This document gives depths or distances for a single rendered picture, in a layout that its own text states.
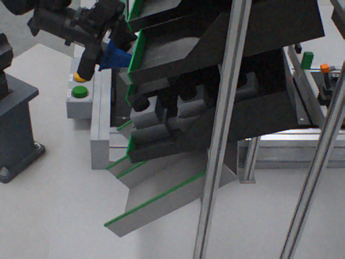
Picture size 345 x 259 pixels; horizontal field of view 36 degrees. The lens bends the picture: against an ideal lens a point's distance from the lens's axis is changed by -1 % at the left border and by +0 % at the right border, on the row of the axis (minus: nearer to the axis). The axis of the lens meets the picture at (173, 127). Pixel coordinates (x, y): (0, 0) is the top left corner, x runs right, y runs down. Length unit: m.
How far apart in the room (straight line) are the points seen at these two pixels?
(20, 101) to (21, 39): 2.30
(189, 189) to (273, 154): 0.49
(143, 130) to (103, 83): 0.58
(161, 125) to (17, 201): 0.52
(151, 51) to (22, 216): 0.57
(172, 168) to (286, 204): 0.38
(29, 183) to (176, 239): 0.39
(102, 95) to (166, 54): 0.62
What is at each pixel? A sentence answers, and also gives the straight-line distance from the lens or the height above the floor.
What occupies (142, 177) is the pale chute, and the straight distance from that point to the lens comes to 1.09.
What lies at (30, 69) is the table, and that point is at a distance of 1.70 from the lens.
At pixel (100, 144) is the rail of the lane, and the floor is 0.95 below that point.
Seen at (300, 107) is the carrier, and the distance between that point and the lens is 1.43.
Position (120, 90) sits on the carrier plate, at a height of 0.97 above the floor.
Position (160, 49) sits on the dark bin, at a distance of 0.84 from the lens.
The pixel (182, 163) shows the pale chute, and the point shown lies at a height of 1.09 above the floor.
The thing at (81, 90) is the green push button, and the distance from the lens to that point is 1.41.
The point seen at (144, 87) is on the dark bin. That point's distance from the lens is 1.03.
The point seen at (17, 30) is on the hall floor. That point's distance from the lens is 3.63.
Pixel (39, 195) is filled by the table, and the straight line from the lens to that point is 1.29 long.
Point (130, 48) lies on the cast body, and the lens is 0.97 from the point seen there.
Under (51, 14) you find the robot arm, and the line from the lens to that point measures 0.97.
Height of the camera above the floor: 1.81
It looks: 40 degrees down
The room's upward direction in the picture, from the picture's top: 5 degrees clockwise
